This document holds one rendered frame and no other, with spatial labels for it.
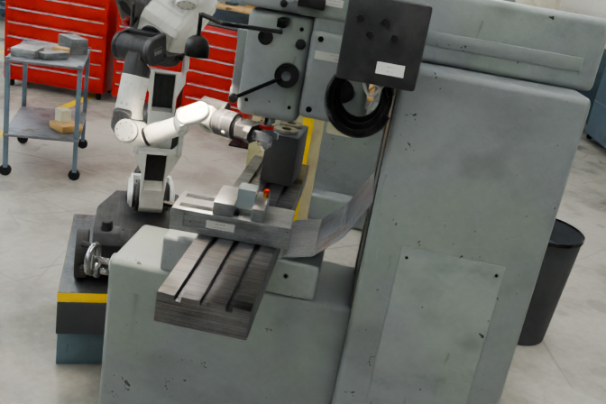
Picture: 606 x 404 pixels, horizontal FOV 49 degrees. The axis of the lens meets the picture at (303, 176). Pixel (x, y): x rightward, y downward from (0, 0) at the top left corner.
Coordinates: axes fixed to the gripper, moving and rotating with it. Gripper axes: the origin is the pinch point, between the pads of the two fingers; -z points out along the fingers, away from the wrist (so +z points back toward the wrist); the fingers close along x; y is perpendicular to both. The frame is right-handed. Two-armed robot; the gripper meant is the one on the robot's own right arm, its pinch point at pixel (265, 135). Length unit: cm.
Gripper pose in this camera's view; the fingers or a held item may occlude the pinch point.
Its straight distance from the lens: 210.4
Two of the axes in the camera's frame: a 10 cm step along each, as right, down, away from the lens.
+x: 4.3, -2.2, 8.8
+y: -1.7, 9.3, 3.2
